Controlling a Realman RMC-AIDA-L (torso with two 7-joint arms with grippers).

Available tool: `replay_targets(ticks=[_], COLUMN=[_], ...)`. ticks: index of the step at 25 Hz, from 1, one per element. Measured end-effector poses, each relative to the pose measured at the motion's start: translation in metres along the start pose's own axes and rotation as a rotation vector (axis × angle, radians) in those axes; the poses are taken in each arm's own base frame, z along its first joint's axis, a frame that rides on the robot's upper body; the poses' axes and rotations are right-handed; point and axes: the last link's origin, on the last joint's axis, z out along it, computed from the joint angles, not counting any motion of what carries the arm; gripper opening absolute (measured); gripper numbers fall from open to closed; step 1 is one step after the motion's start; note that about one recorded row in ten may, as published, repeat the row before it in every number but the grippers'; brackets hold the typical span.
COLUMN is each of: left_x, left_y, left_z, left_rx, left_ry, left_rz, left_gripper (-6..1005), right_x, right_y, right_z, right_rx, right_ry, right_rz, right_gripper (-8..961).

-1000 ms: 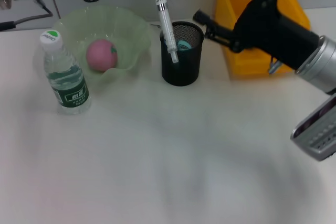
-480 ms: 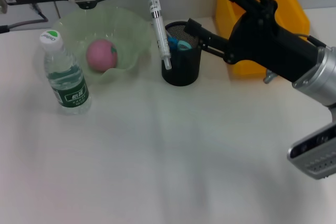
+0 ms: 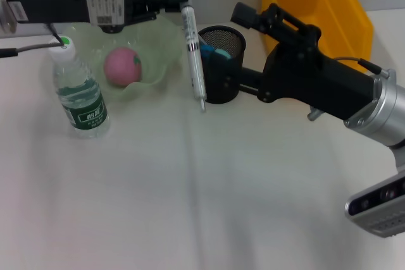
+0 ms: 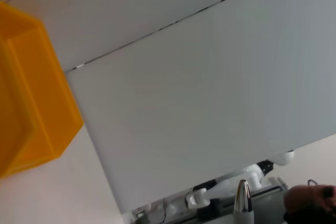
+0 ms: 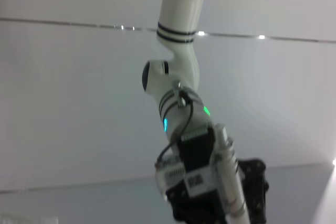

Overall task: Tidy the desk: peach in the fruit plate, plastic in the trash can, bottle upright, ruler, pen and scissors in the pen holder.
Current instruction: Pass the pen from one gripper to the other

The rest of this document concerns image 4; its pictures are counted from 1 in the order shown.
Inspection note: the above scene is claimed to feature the grey clear ballpoint pen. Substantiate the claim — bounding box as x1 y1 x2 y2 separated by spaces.
233 179 256 224

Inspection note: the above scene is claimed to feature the yellow plastic bin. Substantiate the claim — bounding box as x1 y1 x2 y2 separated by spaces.
0 0 85 179

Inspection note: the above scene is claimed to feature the grey background workbench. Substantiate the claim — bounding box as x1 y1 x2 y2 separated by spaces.
131 176 289 224

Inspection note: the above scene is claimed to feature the blurry pinkish brown object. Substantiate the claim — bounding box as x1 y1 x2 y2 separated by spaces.
283 184 336 224

